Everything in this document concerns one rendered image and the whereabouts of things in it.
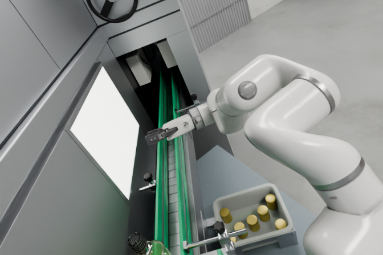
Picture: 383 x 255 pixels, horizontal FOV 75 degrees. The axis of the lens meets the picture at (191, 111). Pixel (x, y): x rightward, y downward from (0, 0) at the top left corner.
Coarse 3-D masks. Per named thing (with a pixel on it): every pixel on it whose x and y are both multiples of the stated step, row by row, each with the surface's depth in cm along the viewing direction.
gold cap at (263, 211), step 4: (260, 208) 82; (264, 208) 81; (260, 212) 81; (264, 212) 80; (268, 212) 81; (260, 216) 81; (264, 216) 80; (268, 216) 81; (264, 220) 82; (268, 220) 82
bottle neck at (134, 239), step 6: (132, 234) 52; (138, 234) 51; (132, 240) 52; (138, 240) 50; (144, 240) 52; (132, 246) 50; (138, 246) 50; (144, 246) 52; (138, 252) 51; (144, 252) 52
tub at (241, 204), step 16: (240, 192) 86; (256, 192) 85; (272, 192) 85; (240, 208) 89; (256, 208) 87; (224, 224) 85; (272, 224) 81; (288, 224) 72; (240, 240) 80; (256, 240) 72
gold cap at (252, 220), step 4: (248, 216) 81; (252, 216) 80; (248, 220) 80; (252, 220) 79; (256, 220) 79; (248, 224) 79; (252, 224) 78; (256, 224) 79; (252, 228) 80; (256, 228) 80
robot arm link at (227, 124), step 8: (216, 96) 62; (216, 104) 62; (216, 112) 76; (216, 120) 77; (224, 120) 65; (232, 120) 65; (240, 120) 66; (224, 128) 68; (232, 128) 67; (240, 128) 69
